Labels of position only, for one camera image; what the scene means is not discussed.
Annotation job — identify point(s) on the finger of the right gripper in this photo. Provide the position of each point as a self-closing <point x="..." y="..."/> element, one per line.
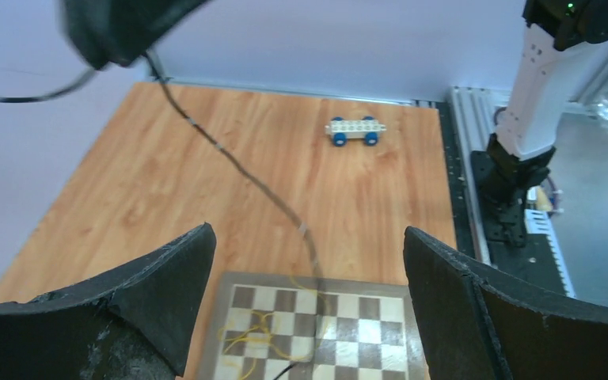
<point x="120" y="31"/>

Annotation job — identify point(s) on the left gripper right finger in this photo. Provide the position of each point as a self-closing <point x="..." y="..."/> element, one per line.
<point x="476" y="322"/>

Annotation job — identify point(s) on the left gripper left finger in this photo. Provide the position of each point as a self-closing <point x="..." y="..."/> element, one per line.
<point x="134" y="321"/>

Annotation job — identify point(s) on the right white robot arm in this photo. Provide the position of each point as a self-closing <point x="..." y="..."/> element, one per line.
<point x="560" y="36"/>

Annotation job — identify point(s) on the wooden chessboard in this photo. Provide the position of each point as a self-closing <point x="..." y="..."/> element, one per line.
<point x="267" y="326"/>

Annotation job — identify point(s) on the white blue toy car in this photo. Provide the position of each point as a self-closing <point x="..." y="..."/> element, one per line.
<point x="341" y="131"/>

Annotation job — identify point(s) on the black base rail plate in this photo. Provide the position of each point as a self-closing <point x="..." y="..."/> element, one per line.
<point x="498" y="194"/>

